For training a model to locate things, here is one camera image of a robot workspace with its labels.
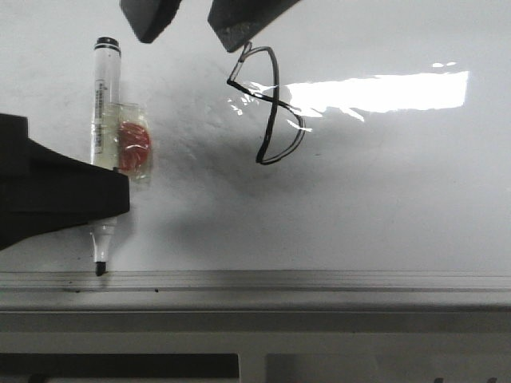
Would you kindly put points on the white whiteboard with aluminium frame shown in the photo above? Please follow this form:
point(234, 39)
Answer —
point(399, 194)

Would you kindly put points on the grey furniture below whiteboard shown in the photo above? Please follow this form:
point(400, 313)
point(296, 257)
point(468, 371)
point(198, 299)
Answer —
point(256, 347)

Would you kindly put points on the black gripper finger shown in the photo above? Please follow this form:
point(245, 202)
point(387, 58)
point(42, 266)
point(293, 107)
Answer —
point(44, 191)
point(235, 22)

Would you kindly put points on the red round magnet taped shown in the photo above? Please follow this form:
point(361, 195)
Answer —
point(134, 146)

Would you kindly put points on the white black whiteboard marker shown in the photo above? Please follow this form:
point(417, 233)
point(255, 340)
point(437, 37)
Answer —
point(103, 152)

